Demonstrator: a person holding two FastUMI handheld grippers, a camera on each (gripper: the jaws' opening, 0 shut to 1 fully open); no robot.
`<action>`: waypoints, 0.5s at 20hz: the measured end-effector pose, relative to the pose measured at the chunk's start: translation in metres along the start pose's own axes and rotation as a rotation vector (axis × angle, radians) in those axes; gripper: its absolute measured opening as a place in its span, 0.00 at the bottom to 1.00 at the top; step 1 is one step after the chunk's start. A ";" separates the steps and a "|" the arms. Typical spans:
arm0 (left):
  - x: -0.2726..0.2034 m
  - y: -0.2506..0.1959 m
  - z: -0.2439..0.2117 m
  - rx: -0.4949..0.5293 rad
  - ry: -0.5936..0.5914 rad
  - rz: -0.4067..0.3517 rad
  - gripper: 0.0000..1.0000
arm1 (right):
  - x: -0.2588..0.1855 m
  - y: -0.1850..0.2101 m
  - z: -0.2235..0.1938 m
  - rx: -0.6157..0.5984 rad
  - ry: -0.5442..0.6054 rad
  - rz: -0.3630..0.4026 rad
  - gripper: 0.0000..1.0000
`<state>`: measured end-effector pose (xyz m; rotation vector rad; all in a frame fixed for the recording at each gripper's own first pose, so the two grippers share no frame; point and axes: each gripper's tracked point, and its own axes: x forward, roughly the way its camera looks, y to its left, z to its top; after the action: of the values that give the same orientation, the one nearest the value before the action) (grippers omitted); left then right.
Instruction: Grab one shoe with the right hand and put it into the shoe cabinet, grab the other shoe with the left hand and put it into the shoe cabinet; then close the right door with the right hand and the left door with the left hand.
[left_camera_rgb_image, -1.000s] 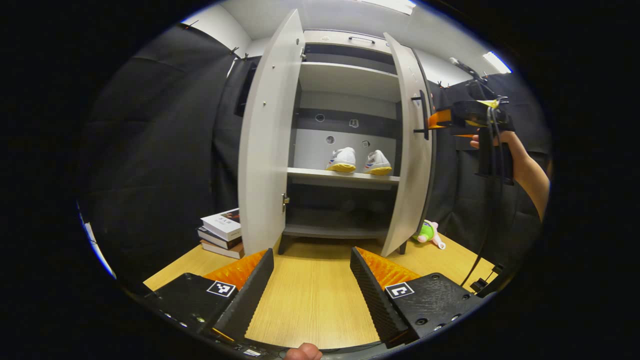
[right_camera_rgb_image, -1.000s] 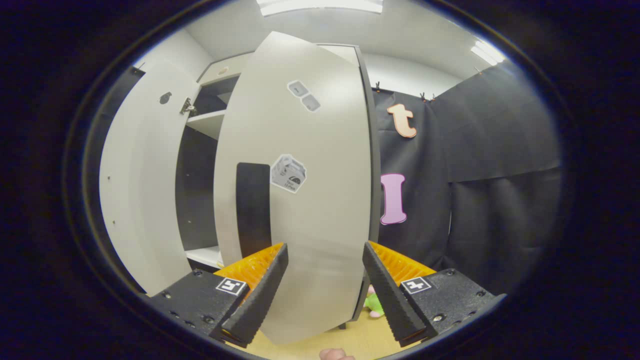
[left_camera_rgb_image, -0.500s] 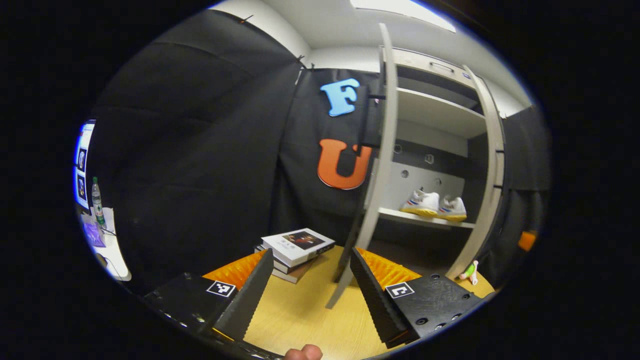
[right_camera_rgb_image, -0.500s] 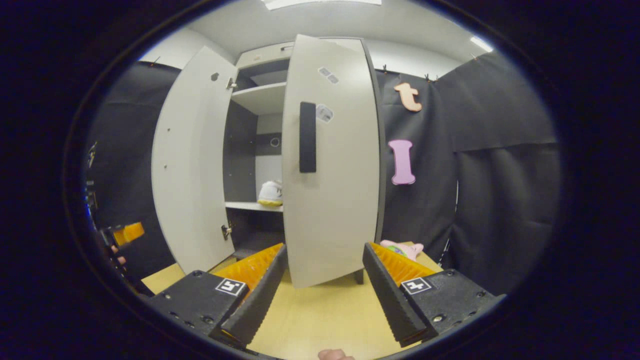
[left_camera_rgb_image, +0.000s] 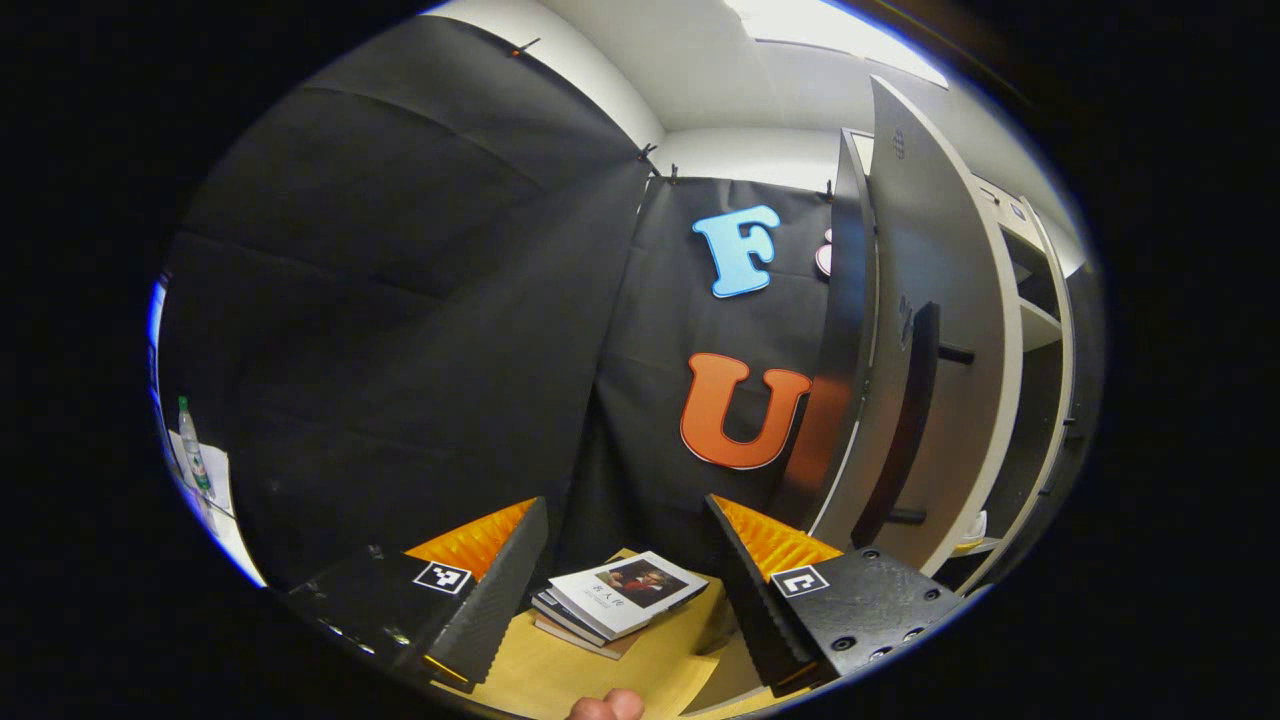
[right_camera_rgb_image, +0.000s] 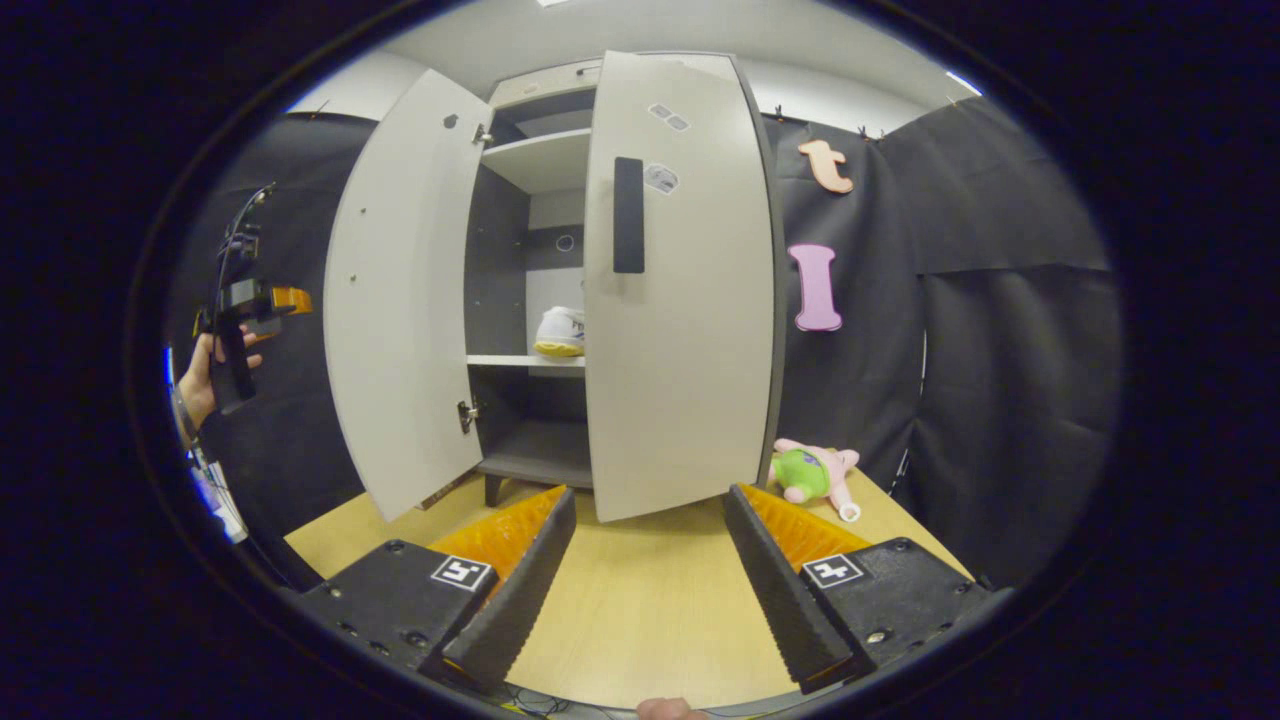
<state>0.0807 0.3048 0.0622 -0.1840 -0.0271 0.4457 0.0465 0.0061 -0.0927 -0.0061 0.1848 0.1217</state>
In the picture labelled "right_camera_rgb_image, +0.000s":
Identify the green pink plush toy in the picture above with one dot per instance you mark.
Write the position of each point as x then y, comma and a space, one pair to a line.
810, 475

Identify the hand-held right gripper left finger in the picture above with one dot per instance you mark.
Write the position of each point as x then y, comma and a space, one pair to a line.
515, 600

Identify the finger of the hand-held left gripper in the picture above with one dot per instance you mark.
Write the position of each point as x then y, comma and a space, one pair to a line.
292, 300

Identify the black backdrop cloth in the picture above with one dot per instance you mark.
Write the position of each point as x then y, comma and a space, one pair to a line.
1000, 400

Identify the grey cabinet door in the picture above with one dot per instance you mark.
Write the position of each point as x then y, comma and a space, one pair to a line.
400, 300
690, 380

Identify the white cabinet shelf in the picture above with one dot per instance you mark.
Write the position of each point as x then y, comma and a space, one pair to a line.
545, 160
525, 361

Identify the white shoe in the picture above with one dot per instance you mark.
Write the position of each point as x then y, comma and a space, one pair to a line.
560, 333

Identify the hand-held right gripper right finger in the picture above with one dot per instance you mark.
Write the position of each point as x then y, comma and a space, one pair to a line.
780, 600

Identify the grey shoe cabinet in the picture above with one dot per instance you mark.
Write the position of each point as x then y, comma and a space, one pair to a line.
500, 280

